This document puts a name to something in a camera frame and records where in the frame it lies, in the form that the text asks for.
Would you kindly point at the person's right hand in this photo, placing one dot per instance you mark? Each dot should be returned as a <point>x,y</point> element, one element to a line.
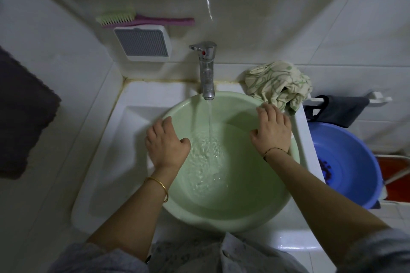
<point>272,132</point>

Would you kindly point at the person's left hand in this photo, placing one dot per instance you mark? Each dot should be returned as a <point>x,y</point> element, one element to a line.
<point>166,148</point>

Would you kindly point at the cream leaf-patterned clothes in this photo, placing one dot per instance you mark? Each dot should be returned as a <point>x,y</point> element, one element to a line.
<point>272,81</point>

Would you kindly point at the light green plastic basin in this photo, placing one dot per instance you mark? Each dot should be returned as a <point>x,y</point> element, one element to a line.
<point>250,189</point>

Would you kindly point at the metal faucet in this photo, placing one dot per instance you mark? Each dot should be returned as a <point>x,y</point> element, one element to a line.
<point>207,74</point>

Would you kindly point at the person's right forearm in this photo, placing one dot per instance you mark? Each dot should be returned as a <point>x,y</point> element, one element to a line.
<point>323,208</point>

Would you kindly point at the person's left forearm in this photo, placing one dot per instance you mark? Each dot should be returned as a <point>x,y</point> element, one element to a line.
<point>133,215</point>

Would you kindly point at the person's grey patterned shirt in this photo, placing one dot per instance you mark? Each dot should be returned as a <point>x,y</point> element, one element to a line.
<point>192,256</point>

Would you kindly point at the gold bangle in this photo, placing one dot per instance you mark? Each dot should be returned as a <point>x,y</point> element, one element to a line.
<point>158,182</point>

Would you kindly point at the white ceramic sink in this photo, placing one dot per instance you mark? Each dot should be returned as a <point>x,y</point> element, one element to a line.
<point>128,141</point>

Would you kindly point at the dark grey cloth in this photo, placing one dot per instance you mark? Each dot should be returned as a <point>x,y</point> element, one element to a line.
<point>342,109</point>

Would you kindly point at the blue plastic basin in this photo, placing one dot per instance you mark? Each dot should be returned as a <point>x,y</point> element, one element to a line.
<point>349,157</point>

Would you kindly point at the red bucket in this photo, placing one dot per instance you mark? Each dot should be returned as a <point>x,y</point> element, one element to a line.
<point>394,165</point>

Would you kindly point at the green and pink scrub brush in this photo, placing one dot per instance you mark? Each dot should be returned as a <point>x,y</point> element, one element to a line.
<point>160,21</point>

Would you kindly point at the dark purple towel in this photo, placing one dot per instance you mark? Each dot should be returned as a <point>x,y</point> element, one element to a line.
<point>22,116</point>

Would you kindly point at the white wall box grey ribbed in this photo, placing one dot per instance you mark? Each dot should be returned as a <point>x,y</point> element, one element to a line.
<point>141,42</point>

